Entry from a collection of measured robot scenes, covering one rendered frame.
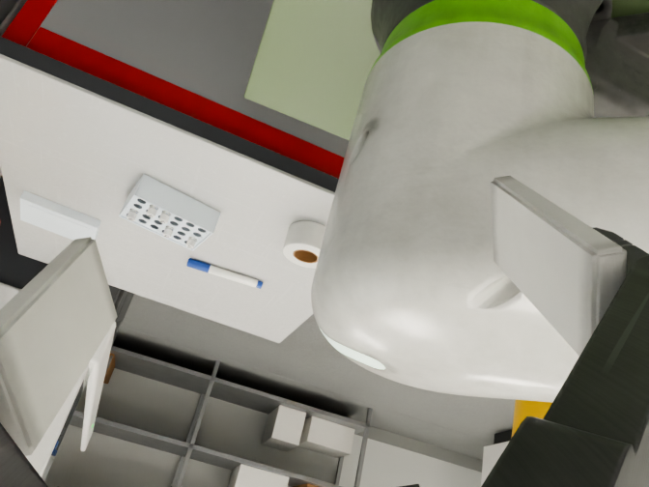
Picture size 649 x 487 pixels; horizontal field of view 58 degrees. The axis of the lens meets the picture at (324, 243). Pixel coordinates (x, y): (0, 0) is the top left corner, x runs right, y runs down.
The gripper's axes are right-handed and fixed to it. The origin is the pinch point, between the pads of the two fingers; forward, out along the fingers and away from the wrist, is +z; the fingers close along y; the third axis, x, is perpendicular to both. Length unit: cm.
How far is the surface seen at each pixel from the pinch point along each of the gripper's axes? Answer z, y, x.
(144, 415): 359, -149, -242
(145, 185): 65, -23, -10
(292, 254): 64, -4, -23
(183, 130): 58, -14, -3
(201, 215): 66, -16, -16
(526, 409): 212, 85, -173
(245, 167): 59, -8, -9
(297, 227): 63, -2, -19
